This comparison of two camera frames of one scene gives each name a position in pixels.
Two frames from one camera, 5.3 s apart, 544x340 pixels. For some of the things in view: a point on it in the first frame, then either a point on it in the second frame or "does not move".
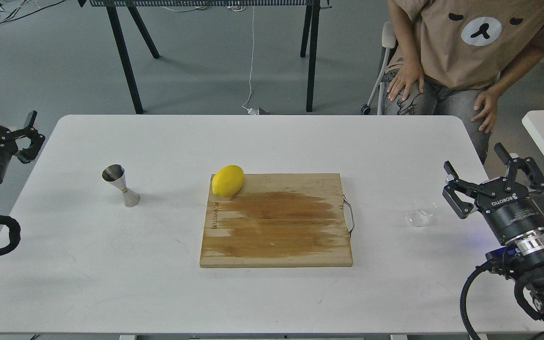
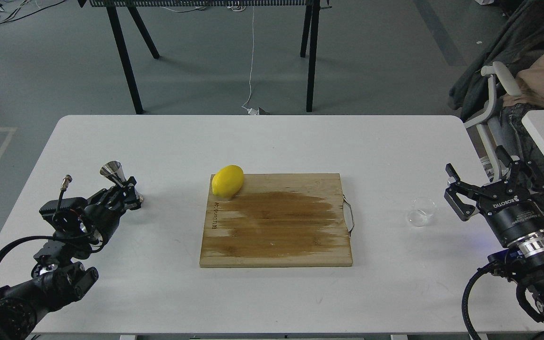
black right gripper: (509, 209) does not move
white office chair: (388, 35) -> (497, 72)
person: (459, 56) -> (526, 63)
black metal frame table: (314, 6) does not move
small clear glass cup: (422, 209) does not move
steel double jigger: (116, 174) does not move
